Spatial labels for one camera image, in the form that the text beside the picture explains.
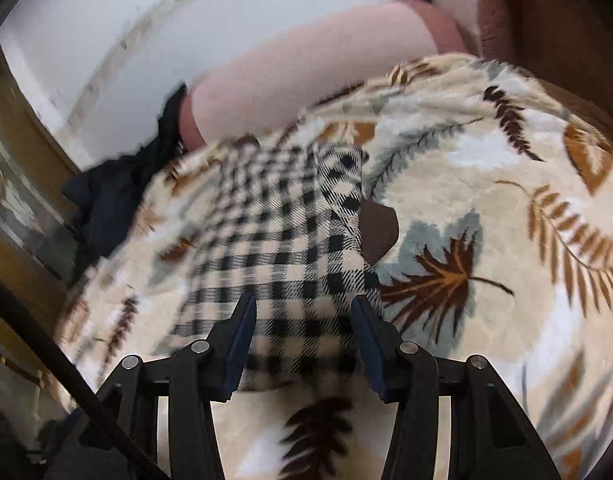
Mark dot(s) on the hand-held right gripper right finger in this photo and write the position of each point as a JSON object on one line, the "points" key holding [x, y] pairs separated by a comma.
{"points": [[370, 347]]}

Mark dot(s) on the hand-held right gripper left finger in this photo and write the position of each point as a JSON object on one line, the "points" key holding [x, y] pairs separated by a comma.
{"points": [[239, 345]]}

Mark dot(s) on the black and beige checked coat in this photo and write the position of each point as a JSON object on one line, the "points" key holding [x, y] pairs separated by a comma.
{"points": [[286, 240]]}

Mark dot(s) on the leaf print fleece blanket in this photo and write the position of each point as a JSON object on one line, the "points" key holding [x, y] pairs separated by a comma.
{"points": [[486, 210]]}

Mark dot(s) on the black garment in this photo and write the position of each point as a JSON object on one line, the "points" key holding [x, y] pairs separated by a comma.
{"points": [[111, 200]]}

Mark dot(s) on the wooden glass-door cabinet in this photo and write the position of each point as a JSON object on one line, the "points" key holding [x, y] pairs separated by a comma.
{"points": [[16, 160]]}

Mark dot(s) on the brown wooden bed frame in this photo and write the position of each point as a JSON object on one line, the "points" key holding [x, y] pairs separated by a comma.
{"points": [[566, 25]]}

